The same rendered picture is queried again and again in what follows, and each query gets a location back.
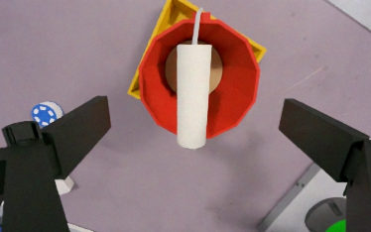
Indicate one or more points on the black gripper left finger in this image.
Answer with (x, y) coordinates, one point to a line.
(35, 158)

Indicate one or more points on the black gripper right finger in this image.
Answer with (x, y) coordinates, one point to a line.
(341, 151)

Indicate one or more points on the yellow square tray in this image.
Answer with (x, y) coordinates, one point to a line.
(173, 12)

